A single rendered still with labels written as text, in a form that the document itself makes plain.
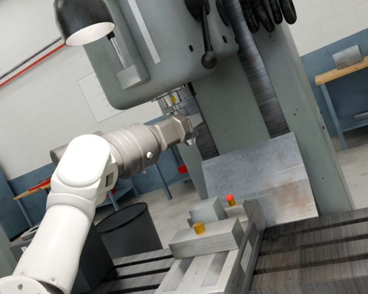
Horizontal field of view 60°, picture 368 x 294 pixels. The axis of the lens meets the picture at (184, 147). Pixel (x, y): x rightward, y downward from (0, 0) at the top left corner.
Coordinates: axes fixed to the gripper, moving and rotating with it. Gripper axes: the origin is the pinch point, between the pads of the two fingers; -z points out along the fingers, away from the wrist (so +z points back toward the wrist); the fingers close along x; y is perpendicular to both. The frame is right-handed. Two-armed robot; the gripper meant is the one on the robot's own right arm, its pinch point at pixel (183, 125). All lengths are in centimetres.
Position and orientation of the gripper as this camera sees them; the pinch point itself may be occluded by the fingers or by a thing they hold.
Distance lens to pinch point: 68.5
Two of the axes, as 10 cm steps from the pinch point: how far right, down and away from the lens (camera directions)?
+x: -6.2, 1.6, 7.7
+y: 3.9, 9.1, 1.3
